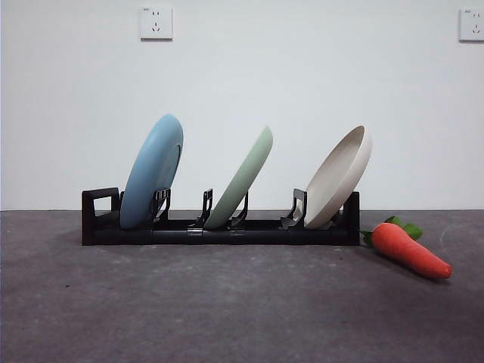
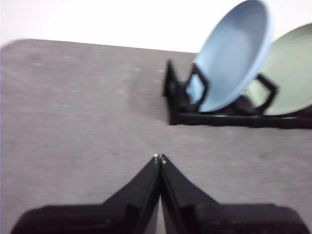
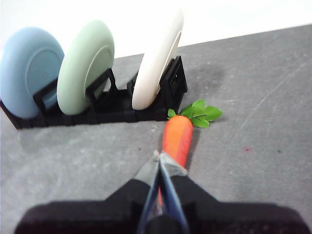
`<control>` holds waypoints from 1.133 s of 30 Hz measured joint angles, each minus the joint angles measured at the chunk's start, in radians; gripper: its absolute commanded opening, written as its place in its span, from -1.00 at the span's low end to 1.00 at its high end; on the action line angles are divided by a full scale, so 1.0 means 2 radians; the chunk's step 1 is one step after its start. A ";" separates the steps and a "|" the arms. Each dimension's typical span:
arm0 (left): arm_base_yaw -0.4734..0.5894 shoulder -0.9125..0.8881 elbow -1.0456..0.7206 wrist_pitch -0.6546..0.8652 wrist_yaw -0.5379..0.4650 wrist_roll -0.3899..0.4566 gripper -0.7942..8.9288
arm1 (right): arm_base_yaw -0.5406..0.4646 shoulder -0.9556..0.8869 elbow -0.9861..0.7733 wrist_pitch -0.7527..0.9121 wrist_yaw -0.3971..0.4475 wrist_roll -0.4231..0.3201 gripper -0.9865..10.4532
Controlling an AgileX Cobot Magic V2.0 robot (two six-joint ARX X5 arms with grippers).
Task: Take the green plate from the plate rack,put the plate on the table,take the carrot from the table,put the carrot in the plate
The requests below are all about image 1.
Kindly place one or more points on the green plate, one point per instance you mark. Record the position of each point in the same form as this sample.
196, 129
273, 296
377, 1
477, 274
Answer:
242, 177

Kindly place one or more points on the orange toy carrot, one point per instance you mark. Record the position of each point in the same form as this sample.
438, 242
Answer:
408, 253

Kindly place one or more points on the black plate rack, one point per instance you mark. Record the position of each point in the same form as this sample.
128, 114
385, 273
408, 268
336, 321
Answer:
264, 236

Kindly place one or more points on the beige plate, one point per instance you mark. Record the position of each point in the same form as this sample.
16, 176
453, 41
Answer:
332, 181

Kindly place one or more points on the blue plate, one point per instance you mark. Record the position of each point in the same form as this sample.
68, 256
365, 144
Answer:
151, 170

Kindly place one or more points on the white wall socket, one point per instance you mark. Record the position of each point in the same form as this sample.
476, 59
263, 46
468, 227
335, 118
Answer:
472, 24
156, 22

